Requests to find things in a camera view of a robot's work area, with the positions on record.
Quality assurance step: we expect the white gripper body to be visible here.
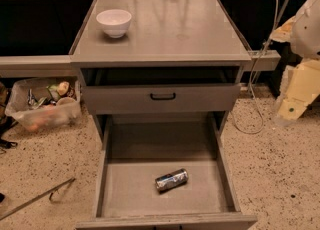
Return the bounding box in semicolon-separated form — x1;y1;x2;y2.
275;59;320;122

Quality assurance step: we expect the silver blue redbull can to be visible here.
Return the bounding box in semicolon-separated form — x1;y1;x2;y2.
155;168;189;193

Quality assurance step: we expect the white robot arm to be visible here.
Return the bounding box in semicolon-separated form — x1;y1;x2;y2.
271;0;320;121

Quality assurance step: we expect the grey drawer cabinet counter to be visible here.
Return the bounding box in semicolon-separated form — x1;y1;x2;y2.
71;0;250;130

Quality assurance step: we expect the open grey middle drawer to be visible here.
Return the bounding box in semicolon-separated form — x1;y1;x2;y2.
76;114;257;230

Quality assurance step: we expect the grey upper drawer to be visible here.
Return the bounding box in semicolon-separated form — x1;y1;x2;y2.
82;84;240;114

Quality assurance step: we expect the white ceramic bowl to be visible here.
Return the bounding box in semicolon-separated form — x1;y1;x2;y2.
96;9;132;38

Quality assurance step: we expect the clear plastic bin with items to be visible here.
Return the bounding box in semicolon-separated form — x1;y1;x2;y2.
5;77;81;131

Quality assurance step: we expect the metal rod on floor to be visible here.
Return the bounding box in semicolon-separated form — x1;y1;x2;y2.
0;177;76;221

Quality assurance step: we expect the white cable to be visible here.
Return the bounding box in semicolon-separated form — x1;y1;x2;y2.
231;0;280;136

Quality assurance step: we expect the black drawer handle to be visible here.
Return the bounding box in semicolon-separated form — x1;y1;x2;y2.
150;93;176;101

